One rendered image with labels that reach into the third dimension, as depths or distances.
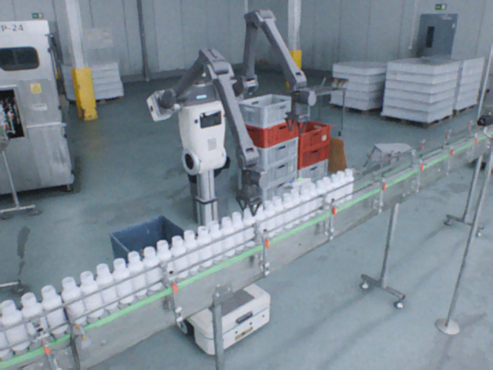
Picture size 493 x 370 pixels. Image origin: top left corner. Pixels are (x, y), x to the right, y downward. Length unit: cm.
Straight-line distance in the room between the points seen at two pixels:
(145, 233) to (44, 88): 308
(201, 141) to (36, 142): 321
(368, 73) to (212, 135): 679
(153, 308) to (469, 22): 1123
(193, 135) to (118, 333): 110
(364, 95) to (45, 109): 625
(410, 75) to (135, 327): 730
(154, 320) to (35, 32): 383
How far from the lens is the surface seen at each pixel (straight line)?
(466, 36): 1200
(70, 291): 140
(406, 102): 823
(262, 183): 155
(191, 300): 163
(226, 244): 164
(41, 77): 495
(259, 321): 270
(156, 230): 220
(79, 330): 133
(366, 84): 875
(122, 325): 151
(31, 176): 522
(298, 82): 192
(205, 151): 217
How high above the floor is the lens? 192
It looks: 24 degrees down
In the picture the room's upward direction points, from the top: 1 degrees counter-clockwise
